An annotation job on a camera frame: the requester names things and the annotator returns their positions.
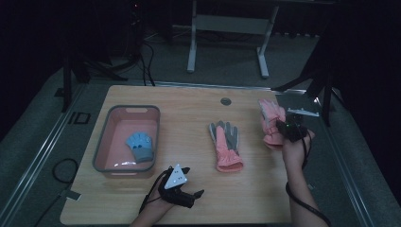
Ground black cables behind table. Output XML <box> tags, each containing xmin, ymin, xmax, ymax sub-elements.
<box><xmin>135</xmin><ymin>37</ymin><xmax>156</xmax><ymax>87</ymax></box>

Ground left hand-held gripper cable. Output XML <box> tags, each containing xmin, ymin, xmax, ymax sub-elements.
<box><xmin>138</xmin><ymin>171</ymin><xmax>169</xmax><ymax>216</ymax></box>

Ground pink ski glove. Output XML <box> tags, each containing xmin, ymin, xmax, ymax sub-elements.
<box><xmin>257</xmin><ymin>98</ymin><xmax>288</xmax><ymax>150</ymax></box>
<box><xmin>208</xmin><ymin>120</ymin><xmax>245</xmax><ymax>173</ymax></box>

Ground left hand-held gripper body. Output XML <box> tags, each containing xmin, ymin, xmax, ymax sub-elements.
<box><xmin>157</xmin><ymin>163</ymin><xmax>197</xmax><ymax>209</ymax></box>

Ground black tripod stand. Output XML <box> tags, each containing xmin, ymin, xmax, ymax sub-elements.
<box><xmin>271</xmin><ymin>27</ymin><xmax>337</xmax><ymax>128</ymax></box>
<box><xmin>55</xmin><ymin>44</ymin><xmax>129</xmax><ymax>114</ymax></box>

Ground grey metal desk frame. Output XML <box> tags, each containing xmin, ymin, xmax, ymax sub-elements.
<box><xmin>186</xmin><ymin>0</ymin><xmax>280</xmax><ymax>79</ymax></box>

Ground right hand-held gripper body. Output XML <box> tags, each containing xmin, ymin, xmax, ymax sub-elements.
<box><xmin>283</xmin><ymin>107</ymin><xmax>321</xmax><ymax>143</ymax></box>

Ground black floor bracket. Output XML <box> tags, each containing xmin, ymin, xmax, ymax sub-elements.
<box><xmin>67</xmin><ymin>111</ymin><xmax>92</xmax><ymax>126</ymax></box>

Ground pink bin with grey rim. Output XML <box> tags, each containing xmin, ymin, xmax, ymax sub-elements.
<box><xmin>92</xmin><ymin>104</ymin><xmax>162</xmax><ymax>178</ymax></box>

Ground person's left hand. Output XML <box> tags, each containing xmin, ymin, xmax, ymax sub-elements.
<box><xmin>144</xmin><ymin>193</ymin><xmax>176</xmax><ymax>218</ymax></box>

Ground light blue knit glove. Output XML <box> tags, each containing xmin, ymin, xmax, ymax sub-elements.
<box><xmin>125</xmin><ymin>131</ymin><xmax>156</xmax><ymax>164</ymax></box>

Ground person's right hand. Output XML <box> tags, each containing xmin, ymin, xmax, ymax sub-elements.
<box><xmin>281</xmin><ymin>131</ymin><xmax>316</xmax><ymax>170</ymax></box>

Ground black floor cable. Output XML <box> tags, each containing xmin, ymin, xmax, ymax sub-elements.
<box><xmin>32</xmin><ymin>157</ymin><xmax>80</xmax><ymax>227</ymax></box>

